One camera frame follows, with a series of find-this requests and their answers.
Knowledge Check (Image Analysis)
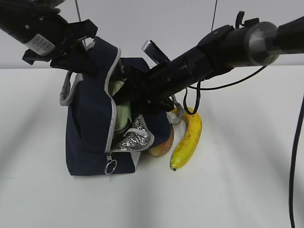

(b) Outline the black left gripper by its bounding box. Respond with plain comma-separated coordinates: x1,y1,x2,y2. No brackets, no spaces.
0,0,98,76

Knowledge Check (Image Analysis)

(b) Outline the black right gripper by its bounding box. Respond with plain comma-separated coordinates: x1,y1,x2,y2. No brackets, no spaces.
113,46,214,114

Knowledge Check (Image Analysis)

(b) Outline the green lid glass container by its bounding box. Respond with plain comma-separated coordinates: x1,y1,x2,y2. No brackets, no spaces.
109,80,131,133

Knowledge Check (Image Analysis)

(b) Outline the yellow banana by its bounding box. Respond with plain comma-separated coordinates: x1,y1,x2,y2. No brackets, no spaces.
170,113,203,171

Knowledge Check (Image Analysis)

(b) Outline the navy blue lunch bag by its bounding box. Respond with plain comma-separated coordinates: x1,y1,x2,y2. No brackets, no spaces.
60,37,175,176

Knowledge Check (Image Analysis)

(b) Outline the metal zipper pull ring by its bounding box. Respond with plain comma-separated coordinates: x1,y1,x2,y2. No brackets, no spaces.
104,153,118,176

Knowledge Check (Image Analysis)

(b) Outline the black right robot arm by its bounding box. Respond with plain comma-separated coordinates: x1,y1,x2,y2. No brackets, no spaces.
113,18,304,114

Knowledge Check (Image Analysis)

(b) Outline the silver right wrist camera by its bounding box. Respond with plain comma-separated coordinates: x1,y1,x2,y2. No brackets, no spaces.
142,39,170,65

